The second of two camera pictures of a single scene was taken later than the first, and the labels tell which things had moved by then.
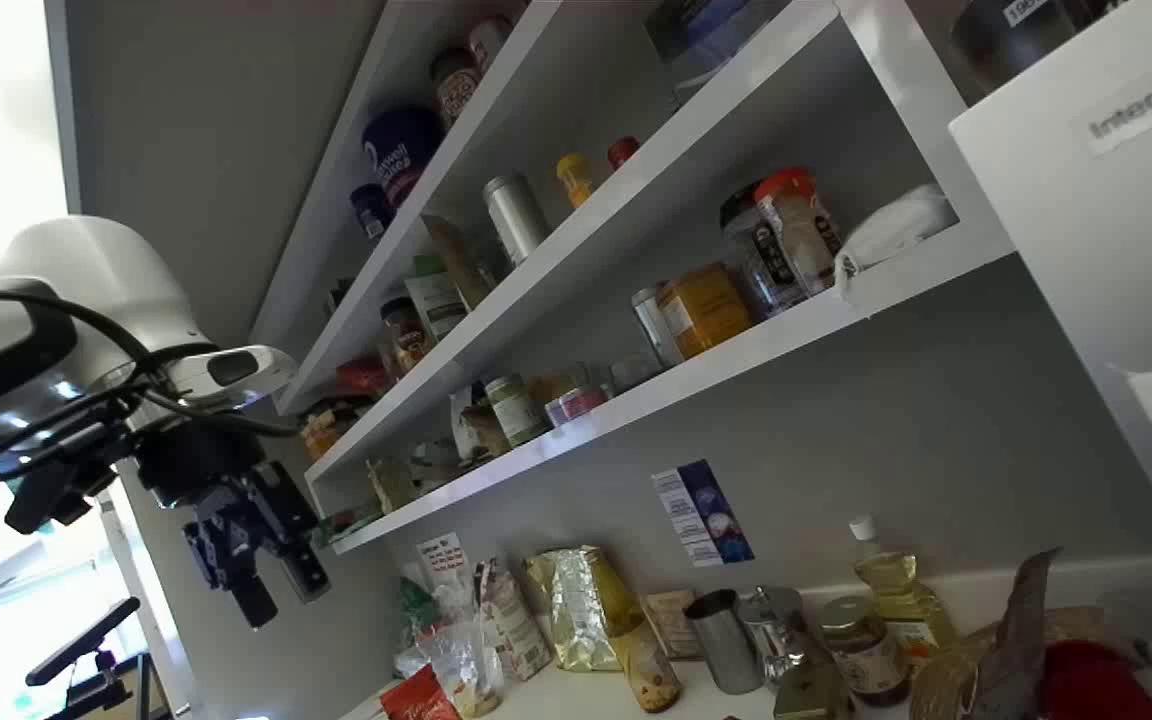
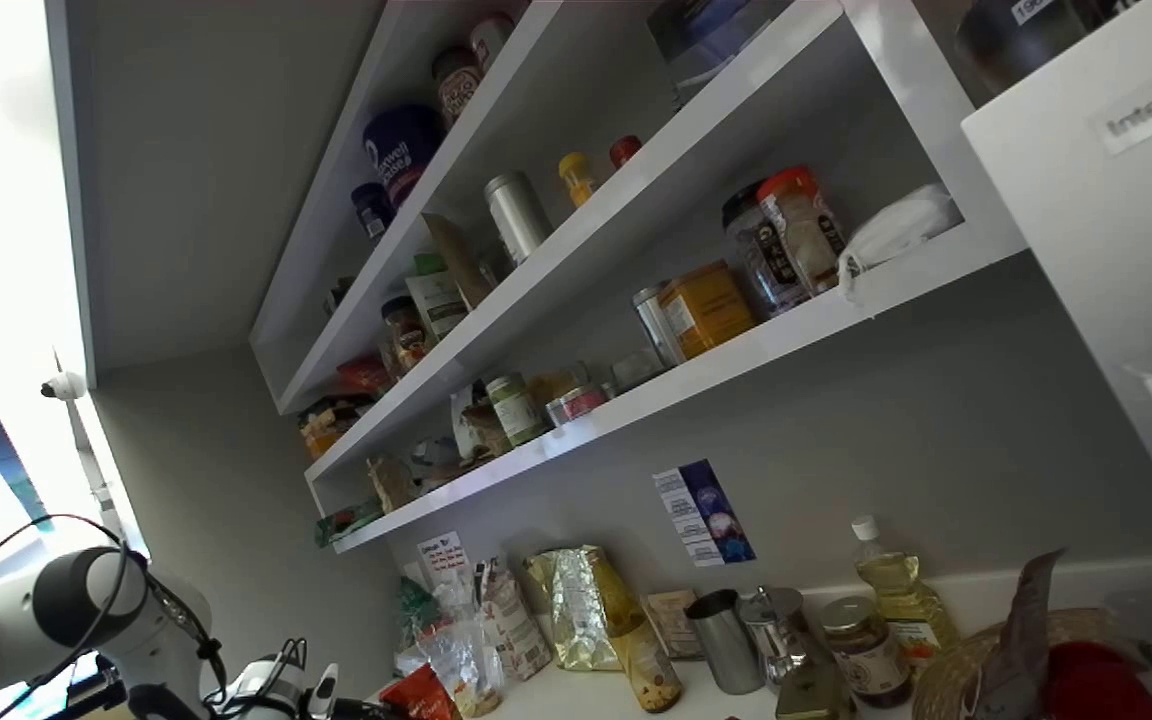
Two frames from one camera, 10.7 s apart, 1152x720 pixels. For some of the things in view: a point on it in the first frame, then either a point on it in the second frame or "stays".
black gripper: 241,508 -> 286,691
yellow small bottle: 577,178 stays
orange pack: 416,699 stays
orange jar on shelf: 704,305 stays
